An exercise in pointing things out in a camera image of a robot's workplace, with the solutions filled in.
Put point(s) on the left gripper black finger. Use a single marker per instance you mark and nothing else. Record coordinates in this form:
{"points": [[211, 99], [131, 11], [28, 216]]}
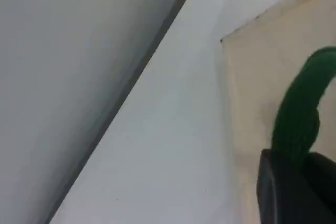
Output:
{"points": [[281, 197], [325, 190]]}

